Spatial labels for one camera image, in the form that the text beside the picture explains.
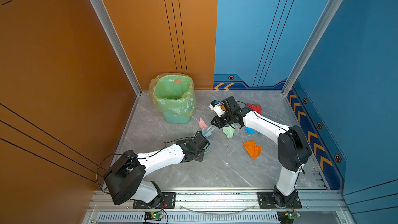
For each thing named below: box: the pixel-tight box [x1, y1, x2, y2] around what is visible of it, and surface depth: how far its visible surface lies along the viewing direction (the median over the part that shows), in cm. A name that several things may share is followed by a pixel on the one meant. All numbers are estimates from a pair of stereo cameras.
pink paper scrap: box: [198, 117, 209, 130], surface depth 104 cm
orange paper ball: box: [242, 140, 263, 160], surface depth 91 cm
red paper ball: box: [246, 103, 262, 116], surface depth 111 cm
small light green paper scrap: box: [222, 125, 236, 138], surface depth 95 cm
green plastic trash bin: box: [153, 74, 195, 124], surface depth 90 cm
